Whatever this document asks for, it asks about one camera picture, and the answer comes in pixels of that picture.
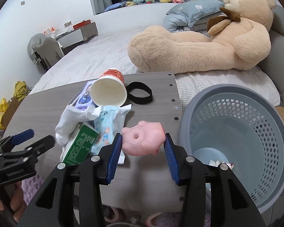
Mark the red box on desk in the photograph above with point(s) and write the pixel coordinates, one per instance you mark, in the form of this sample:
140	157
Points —
81	24

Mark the red beige snack wrapper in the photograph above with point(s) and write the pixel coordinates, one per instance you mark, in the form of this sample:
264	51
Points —
230	165

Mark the pink pig toy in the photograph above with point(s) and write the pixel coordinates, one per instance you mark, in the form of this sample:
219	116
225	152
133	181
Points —
143	139

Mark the grey plastic trash basket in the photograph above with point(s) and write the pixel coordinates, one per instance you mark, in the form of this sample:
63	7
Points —
235	125

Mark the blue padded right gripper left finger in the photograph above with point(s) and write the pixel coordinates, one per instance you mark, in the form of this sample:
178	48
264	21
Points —
53	204

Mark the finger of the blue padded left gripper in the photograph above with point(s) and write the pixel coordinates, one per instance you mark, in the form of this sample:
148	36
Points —
33	150
21	135

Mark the teal plush toy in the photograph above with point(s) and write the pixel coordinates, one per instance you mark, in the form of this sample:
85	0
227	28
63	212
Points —
138	1

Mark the black hair band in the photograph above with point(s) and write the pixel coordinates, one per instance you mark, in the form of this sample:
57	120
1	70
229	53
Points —
139	93

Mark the cardboard box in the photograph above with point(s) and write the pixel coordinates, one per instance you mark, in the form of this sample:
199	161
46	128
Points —
7	116

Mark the white tissue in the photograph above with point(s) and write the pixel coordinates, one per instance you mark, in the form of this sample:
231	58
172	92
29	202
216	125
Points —
215	163

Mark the red white paper cup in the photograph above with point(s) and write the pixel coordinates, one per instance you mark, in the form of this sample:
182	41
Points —
109	89

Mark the green white carton box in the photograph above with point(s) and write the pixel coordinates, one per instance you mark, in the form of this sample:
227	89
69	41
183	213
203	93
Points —
79	145

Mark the grey chair with clothes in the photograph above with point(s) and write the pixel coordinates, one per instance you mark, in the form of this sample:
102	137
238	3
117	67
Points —
45	51

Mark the green plush toy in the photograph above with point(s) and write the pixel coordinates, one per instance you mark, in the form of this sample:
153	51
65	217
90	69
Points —
150	1

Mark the grey white desk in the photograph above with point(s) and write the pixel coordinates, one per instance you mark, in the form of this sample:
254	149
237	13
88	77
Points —
79	35

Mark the yellow bag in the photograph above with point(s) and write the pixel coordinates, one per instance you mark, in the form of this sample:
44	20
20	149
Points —
21	90

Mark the white sock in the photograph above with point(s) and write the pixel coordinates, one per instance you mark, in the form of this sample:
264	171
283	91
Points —
69	120

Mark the blue cushion on sill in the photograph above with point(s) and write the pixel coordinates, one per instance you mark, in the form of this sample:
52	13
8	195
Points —
116	6

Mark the bed with white sheet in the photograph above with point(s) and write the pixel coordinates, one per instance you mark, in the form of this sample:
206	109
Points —
91	59

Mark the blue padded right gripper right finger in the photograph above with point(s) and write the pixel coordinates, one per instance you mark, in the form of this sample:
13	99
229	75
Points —
231	205

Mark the grey blue pillow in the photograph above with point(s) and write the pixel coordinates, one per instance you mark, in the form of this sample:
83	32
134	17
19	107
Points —
194	10

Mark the person's left hand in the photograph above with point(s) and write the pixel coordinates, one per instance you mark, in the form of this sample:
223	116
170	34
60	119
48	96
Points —
17	203

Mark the light blue snack wrapper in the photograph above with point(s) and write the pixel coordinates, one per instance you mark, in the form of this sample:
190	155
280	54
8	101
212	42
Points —
109	122

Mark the purple Zootopia toothpaste box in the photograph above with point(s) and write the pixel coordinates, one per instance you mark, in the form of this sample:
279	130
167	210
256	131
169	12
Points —
82	101

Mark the grey folded duvet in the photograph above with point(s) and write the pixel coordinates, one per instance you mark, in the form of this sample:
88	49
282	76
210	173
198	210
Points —
178	23

